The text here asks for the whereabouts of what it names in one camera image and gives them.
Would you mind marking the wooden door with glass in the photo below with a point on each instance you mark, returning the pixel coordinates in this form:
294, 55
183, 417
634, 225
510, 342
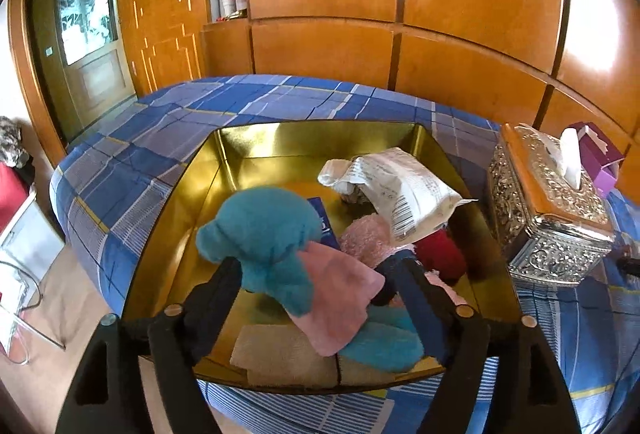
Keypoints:
85, 33

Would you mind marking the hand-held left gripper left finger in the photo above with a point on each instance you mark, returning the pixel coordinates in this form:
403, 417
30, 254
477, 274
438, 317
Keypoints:
215, 301

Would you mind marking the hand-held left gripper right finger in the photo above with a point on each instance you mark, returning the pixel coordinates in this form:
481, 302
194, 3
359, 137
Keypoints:
426, 316

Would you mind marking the pink fluffy sock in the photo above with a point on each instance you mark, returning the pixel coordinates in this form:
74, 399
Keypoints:
367, 239

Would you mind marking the red cloth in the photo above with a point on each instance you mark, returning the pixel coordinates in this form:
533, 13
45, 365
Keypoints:
11, 196

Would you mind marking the blue plaid bed cover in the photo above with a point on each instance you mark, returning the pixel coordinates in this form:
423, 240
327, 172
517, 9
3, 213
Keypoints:
150, 153

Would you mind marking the clear acrylic chair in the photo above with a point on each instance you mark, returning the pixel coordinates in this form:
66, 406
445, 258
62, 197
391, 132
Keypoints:
25, 274

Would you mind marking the teal plush toy pink dress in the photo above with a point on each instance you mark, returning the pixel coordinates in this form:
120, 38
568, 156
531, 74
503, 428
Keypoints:
270, 239

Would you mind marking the blue tissue pack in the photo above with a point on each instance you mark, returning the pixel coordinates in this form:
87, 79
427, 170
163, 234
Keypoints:
324, 221

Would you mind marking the wooden wardrobe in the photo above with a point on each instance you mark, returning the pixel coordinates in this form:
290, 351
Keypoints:
450, 3

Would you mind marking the silver ornate tissue box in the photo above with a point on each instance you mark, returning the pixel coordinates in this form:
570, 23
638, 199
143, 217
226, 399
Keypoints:
545, 214

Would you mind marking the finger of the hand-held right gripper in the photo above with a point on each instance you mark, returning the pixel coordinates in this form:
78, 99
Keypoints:
631, 266

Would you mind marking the gold metal tin tray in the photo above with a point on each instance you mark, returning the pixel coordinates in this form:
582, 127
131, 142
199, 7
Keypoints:
240, 174

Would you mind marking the beige towel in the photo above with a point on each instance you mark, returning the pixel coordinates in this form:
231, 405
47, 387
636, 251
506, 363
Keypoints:
285, 359

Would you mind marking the purple cardboard box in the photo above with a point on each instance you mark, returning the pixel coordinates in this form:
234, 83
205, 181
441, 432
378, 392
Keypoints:
595, 158

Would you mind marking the white plastic packet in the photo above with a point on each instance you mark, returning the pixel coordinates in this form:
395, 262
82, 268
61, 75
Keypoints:
400, 186

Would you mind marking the red plush toy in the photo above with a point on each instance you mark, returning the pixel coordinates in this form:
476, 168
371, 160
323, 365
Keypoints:
442, 256

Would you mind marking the grey patterned cloth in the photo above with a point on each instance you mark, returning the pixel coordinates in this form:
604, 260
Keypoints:
12, 141

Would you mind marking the white tissue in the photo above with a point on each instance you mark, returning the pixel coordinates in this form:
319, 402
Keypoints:
571, 158

